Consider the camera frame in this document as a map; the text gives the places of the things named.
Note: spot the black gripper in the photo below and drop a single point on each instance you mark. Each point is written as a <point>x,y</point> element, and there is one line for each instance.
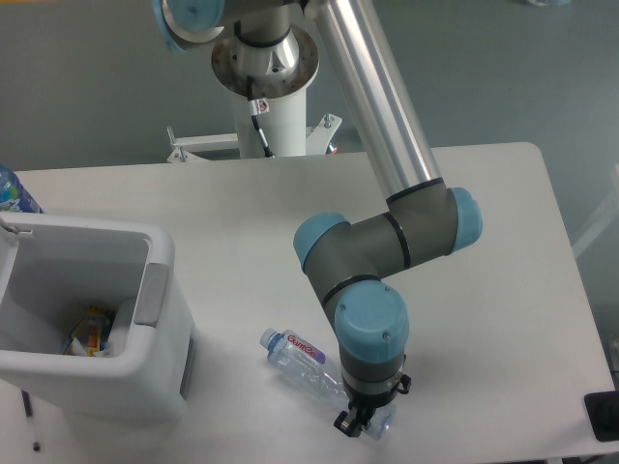
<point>364,397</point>

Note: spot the clear plastic water bottle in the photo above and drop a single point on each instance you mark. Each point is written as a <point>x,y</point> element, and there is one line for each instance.
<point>311,370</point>

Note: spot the clear plastic bag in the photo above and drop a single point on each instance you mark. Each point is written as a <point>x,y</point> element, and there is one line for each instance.
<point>116,333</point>

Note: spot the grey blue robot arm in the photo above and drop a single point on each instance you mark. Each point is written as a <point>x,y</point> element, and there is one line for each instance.
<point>347,263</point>

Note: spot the white trash can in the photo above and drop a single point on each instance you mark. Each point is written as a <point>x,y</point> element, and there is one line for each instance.
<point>52,269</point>

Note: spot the black device at edge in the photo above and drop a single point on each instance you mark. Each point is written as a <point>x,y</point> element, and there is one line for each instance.
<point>602,410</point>

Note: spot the colourful snack wrapper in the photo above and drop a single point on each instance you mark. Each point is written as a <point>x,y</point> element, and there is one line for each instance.
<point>86,335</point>

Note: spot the black pen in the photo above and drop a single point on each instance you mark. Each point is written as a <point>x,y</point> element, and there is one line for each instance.
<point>29,415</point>

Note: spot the blue labelled bottle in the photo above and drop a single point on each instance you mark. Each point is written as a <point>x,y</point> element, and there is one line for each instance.
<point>15,198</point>

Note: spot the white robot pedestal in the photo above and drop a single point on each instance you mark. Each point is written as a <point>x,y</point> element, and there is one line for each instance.
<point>268,87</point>

